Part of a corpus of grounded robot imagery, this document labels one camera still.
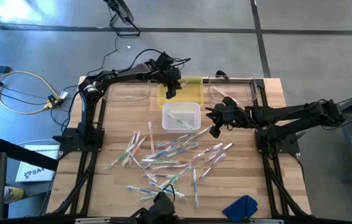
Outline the black diagonal beam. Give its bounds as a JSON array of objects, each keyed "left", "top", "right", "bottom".
[{"left": 0, "top": 136, "right": 60, "bottom": 172}]

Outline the grey desk frame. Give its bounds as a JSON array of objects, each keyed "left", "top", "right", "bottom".
[{"left": 324, "top": 85, "right": 352, "bottom": 184}]

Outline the clear plastic bin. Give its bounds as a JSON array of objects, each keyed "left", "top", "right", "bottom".
[
  {"left": 102, "top": 77, "right": 151, "bottom": 103},
  {"left": 207, "top": 73, "right": 259, "bottom": 105}
]

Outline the yellow translucent plastic bin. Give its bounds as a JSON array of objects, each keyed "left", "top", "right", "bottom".
[{"left": 156, "top": 75, "right": 205, "bottom": 110}]

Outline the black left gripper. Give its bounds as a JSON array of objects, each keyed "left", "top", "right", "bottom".
[{"left": 152, "top": 62, "right": 184, "bottom": 100}]

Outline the silver bracket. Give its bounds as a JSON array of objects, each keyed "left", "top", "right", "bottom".
[
  {"left": 74, "top": 217, "right": 112, "bottom": 224},
  {"left": 249, "top": 218, "right": 286, "bottom": 224}
]

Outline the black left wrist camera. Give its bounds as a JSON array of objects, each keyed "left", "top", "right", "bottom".
[{"left": 155, "top": 52, "right": 174, "bottom": 68}]

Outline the blue cloth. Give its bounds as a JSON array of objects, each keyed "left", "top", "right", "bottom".
[{"left": 221, "top": 194, "right": 259, "bottom": 223}]

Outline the black floor cable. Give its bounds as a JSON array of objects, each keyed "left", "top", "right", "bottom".
[{"left": 0, "top": 82, "right": 80, "bottom": 131}]

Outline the yellow floor cable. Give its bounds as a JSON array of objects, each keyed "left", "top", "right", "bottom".
[{"left": 0, "top": 51, "right": 60, "bottom": 115}]

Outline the yellow and white can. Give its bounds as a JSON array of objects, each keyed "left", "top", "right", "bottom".
[{"left": 3, "top": 185, "right": 25, "bottom": 205}]

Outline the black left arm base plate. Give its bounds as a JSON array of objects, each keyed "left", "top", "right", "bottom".
[{"left": 52, "top": 128, "right": 105, "bottom": 153}]

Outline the white perforated plastic basket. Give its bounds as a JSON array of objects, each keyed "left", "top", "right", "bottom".
[{"left": 161, "top": 101, "right": 202, "bottom": 134}]

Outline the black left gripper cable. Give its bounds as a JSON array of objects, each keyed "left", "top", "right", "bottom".
[{"left": 128, "top": 47, "right": 193, "bottom": 70}]

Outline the blue toothbrush in clear wrap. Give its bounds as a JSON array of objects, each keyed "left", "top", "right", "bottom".
[
  {"left": 148, "top": 181, "right": 188, "bottom": 199},
  {"left": 126, "top": 185, "right": 161, "bottom": 197},
  {"left": 165, "top": 141, "right": 199, "bottom": 158},
  {"left": 156, "top": 133, "right": 191, "bottom": 148},
  {"left": 145, "top": 146, "right": 177, "bottom": 161},
  {"left": 191, "top": 167, "right": 199, "bottom": 209}
]

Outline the white printed box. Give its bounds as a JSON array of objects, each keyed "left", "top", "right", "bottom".
[{"left": 14, "top": 144, "right": 61, "bottom": 183}]

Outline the black stand cable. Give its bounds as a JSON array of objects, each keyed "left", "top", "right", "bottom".
[{"left": 85, "top": 34, "right": 119, "bottom": 77}]

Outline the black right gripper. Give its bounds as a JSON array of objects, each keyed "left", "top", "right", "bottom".
[{"left": 206, "top": 96, "right": 253, "bottom": 138}]

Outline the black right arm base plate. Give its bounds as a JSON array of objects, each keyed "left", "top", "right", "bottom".
[{"left": 254, "top": 128, "right": 307, "bottom": 154}]

